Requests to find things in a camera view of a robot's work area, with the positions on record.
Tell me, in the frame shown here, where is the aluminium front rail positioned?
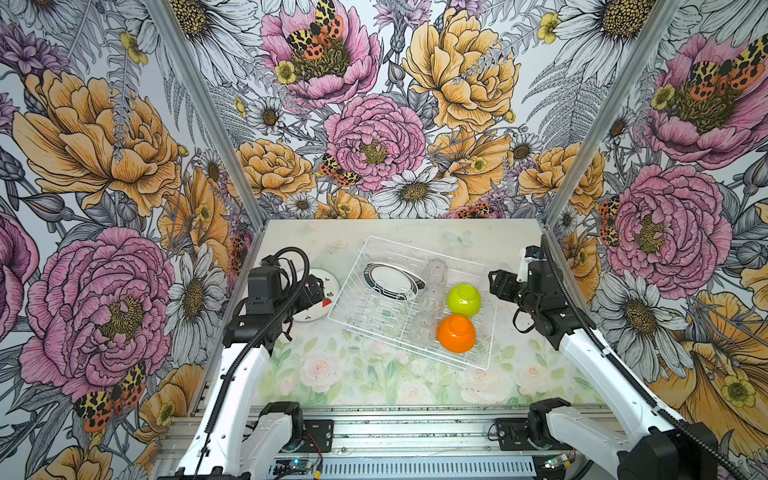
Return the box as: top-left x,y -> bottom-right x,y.
303,405 -> 529,457

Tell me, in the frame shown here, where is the red green rimmed plate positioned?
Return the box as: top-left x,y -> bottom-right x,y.
364,264 -> 423,301
368,262 -> 425,289

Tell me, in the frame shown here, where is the clear glass near orange bowl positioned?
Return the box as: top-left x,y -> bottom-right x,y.
411,290 -> 444,348

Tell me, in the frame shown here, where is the small green circuit board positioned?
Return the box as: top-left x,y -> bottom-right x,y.
270,458 -> 316,478

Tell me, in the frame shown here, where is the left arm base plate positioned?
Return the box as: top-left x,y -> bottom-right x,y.
296,419 -> 335,454

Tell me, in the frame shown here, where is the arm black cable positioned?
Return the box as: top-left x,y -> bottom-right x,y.
539,233 -> 748,480
200,245 -> 311,480

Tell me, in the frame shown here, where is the green plastic bowl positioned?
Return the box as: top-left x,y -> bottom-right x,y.
446,284 -> 482,318

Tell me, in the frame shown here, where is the clear glass near green bowl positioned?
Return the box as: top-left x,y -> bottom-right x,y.
423,258 -> 448,291

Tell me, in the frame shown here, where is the white wire dish rack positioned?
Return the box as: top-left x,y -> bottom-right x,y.
328,236 -> 498,370

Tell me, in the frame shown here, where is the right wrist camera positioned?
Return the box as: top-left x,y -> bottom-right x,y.
517,245 -> 541,282

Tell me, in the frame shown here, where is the front red green rimmed plate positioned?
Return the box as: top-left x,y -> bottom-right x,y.
364,264 -> 423,301

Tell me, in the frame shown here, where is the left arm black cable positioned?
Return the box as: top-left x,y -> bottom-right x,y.
200,245 -> 311,480

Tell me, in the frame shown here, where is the watermelon pattern plate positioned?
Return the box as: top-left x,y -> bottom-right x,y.
293,268 -> 340,323

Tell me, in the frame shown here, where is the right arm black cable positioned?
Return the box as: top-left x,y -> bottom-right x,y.
539,233 -> 748,480

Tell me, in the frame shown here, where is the orange plastic bowl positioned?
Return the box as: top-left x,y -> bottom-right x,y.
436,314 -> 477,354

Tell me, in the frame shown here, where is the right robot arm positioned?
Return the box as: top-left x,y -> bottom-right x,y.
488,259 -> 722,479

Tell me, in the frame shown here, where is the rear red green rimmed plate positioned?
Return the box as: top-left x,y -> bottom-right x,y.
368,262 -> 425,289

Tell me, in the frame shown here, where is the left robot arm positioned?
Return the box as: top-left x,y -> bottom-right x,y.
166,265 -> 326,479

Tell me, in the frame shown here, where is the white slotted cable duct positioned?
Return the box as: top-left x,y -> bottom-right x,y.
266,458 -> 537,480

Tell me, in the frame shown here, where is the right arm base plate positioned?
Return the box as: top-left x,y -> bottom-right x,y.
490,418 -> 535,452

